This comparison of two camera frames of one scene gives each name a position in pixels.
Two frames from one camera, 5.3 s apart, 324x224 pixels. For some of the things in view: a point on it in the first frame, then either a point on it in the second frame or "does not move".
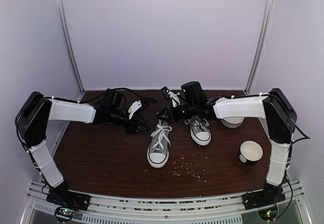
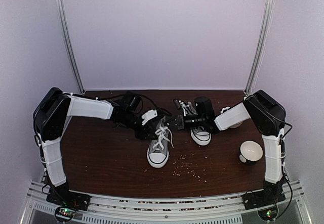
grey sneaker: (158, 153) does not move
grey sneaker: (200, 133) does not move
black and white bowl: (250, 151) does not move
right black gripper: (172, 116) to (180, 123)
